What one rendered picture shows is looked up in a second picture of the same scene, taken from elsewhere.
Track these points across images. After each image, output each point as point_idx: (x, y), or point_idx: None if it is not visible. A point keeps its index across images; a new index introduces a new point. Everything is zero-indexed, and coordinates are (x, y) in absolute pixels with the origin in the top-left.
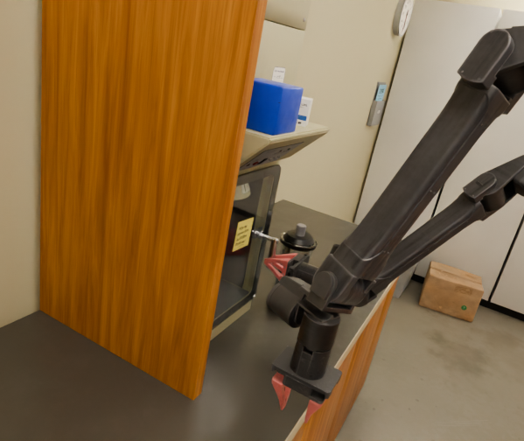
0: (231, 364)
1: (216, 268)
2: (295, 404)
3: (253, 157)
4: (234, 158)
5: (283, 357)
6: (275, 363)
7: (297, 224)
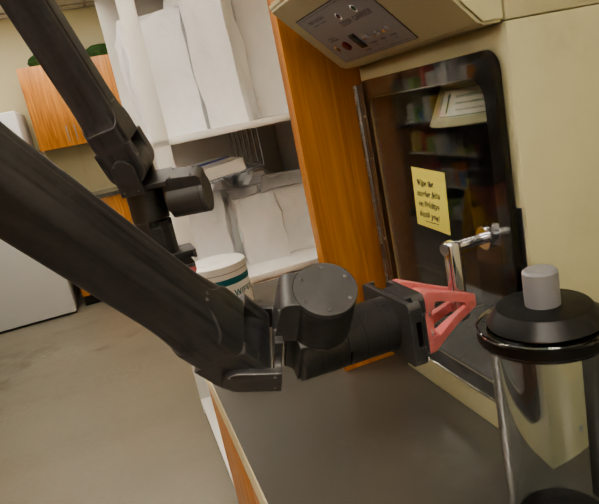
0: (379, 402)
1: (304, 182)
2: (258, 439)
3: (311, 36)
4: (276, 39)
5: (187, 246)
6: (187, 243)
7: (543, 264)
